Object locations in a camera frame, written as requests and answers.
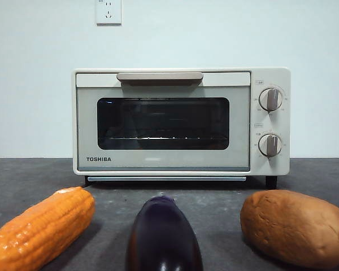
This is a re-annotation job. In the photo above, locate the cream timer knob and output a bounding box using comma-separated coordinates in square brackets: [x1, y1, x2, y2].
[258, 134, 283, 158]

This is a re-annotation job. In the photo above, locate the white wall socket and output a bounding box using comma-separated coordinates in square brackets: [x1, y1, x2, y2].
[95, 0, 122, 27]

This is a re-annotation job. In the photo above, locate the cream temperature knob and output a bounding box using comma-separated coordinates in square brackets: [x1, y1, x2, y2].
[259, 88, 283, 111]

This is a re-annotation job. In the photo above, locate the orange corn cob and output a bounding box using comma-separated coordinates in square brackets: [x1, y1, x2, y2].
[0, 186, 96, 271]

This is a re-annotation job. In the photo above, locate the glass oven door with handle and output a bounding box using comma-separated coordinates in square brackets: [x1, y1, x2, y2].
[75, 72, 251, 172]

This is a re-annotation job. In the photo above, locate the cream Toshiba toaster oven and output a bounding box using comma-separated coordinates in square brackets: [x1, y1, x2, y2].
[72, 67, 291, 189]

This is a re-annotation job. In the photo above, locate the dark purple eggplant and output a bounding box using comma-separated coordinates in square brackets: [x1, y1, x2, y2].
[126, 195, 203, 271]

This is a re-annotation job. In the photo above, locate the metal wire oven rack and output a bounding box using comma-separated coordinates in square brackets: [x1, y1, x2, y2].
[106, 135, 227, 141]

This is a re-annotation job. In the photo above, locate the brown sweet potato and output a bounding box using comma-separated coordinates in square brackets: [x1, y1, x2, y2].
[240, 189, 339, 269]

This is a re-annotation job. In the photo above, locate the metal crumb tray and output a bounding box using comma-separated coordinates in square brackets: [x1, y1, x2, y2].
[86, 176, 247, 182]

